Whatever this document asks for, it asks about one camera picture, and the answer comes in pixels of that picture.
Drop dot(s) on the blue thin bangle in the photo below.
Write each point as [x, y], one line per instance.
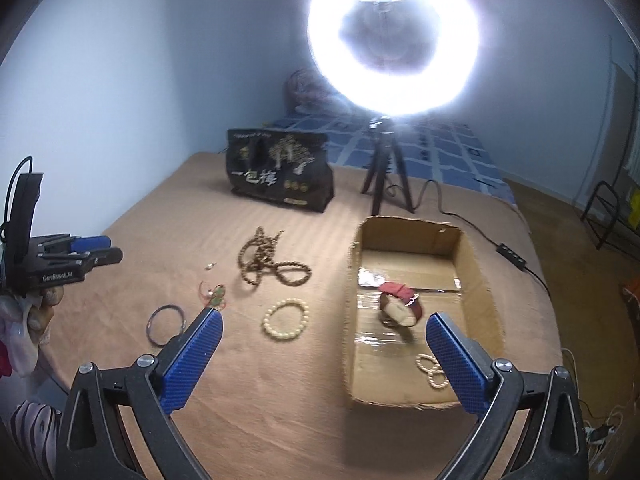
[164, 323]

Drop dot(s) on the operator left hand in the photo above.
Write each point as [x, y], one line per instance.
[25, 325]

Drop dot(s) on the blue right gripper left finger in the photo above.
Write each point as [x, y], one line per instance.
[183, 361]

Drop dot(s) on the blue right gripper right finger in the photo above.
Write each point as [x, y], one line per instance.
[465, 363]

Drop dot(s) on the tan fleece blanket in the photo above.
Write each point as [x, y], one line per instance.
[272, 402]

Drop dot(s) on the brown cardboard box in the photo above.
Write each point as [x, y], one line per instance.
[395, 367]

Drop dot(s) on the black tripod stand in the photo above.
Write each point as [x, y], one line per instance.
[385, 149]

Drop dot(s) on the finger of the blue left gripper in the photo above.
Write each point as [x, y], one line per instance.
[90, 243]
[102, 256]

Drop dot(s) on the white ring light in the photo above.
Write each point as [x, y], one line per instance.
[395, 57]

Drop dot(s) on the black camera box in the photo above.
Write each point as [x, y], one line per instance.
[21, 197]

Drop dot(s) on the black metal rack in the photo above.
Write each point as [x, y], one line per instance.
[605, 218]

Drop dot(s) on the black snack bag gold print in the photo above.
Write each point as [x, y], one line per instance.
[281, 167]

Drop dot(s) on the black inline cable controller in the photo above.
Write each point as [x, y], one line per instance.
[513, 257]

